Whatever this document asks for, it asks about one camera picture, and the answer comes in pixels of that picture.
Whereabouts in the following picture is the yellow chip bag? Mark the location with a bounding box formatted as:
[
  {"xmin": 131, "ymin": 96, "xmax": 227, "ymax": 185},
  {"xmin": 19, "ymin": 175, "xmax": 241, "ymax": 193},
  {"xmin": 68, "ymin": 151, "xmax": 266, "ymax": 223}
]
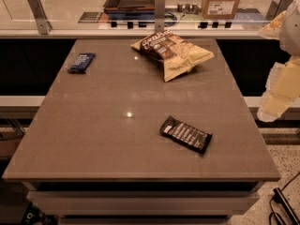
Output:
[{"xmin": 131, "ymin": 30, "xmax": 214, "ymax": 83}]

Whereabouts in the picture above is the black chocolate rxbar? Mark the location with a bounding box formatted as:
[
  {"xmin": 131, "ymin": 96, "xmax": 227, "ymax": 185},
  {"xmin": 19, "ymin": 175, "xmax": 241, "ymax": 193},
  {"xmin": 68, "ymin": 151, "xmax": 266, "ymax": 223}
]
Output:
[{"xmin": 159, "ymin": 116, "xmax": 213, "ymax": 155}]

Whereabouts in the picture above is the black power strip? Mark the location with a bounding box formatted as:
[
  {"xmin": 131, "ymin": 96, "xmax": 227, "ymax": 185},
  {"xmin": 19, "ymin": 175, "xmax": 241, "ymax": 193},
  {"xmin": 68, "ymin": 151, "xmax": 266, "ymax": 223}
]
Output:
[{"xmin": 273, "ymin": 187, "xmax": 300, "ymax": 225}]

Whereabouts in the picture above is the middle metal glass bracket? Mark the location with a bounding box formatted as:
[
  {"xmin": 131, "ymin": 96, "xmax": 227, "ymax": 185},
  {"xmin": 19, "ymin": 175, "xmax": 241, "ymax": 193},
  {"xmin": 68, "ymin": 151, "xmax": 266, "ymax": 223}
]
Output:
[{"xmin": 155, "ymin": 0, "xmax": 165, "ymax": 32}]

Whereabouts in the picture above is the blue blueberry rxbar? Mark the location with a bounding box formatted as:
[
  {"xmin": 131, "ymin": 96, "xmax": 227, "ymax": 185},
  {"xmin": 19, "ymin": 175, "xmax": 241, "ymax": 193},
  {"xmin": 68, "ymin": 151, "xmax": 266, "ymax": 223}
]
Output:
[{"xmin": 67, "ymin": 52, "xmax": 96, "ymax": 74}]

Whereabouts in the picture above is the right metal glass bracket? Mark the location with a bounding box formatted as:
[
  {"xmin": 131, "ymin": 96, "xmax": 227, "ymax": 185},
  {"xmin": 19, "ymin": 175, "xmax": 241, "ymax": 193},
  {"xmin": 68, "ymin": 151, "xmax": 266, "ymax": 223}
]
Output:
[{"xmin": 266, "ymin": 0, "xmax": 293, "ymax": 21}]

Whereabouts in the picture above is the left metal glass bracket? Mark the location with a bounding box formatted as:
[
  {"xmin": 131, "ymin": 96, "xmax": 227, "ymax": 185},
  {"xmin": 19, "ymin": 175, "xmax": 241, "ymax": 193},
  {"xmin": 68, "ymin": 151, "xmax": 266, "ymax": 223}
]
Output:
[{"xmin": 27, "ymin": 0, "xmax": 52, "ymax": 35}]

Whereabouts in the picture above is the table drawer front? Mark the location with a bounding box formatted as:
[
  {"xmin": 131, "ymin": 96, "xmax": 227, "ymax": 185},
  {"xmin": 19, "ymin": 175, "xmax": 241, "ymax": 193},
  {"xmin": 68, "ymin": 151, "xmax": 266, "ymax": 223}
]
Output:
[{"xmin": 27, "ymin": 191, "xmax": 259, "ymax": 217}]

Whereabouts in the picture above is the black cable on floor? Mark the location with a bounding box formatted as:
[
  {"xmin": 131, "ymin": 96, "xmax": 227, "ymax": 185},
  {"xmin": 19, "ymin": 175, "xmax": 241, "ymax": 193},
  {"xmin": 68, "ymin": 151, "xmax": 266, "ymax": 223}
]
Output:
[{"xmin": 268, "ymin": 172, "xmax": 300, "ymax": 225}]

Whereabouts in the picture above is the cardboard box with label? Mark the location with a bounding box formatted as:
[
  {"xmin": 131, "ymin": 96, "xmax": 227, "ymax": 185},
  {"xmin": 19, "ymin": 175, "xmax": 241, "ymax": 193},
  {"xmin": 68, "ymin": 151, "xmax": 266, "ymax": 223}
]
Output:
[{"xmin": 201, "ymin": 0, "xmax": 240, "ymax": 19}]

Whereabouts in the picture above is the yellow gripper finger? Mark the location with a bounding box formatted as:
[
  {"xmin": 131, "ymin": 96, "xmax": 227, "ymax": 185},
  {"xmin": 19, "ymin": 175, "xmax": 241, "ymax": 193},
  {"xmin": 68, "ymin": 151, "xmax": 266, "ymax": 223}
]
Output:
[
  {"xmin": 257, "ymin": 56, "xmax": 300, "ymax": 122},
  {"xmin": 258, "ymin": 11, "xmax": 286, "ymax": 40}
]

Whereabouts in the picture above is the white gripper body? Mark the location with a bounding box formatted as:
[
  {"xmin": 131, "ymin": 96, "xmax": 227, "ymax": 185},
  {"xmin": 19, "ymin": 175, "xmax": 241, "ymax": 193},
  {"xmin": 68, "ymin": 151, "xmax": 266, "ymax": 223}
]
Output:
[{"xmin": 279, "ymin": 0, "xmax": 300, "ymax": 56}]

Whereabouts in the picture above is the metal glass bracket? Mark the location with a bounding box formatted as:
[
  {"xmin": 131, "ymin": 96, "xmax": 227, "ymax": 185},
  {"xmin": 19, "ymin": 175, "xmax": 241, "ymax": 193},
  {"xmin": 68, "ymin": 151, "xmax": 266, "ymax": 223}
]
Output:
[
  {"xmin": 27, "ymin": 0, "xmax": 52, "ymax": 35},
  {"xmin": 155, "ymin": 0, "xmax": 165, "ymax": 32},
  {"xmin": 266, "ymin": 0, "xmax": 293, "ymax": 21}
]

